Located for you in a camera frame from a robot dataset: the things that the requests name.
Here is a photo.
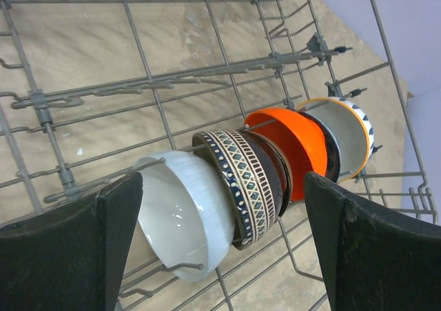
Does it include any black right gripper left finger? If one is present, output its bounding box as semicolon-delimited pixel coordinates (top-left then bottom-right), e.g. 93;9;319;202
1;172;143;310

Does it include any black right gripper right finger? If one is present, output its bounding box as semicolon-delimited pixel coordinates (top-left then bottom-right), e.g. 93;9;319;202
304;172;440;310

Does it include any blue patterned bowl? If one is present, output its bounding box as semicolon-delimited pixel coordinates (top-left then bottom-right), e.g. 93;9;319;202
301;112;341;183

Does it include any white orange rimmed striped bowl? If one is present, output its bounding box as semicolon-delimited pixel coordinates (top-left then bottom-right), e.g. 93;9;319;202
297;97;374;182

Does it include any brown glazed bowl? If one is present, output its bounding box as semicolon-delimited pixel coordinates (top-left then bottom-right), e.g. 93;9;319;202
192;129;285;250

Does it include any grey wire dish rack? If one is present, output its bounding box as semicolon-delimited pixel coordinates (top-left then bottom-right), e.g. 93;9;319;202
0;0;440;311

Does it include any black glossy bowl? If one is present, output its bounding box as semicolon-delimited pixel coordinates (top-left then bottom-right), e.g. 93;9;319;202
243;130;292;217

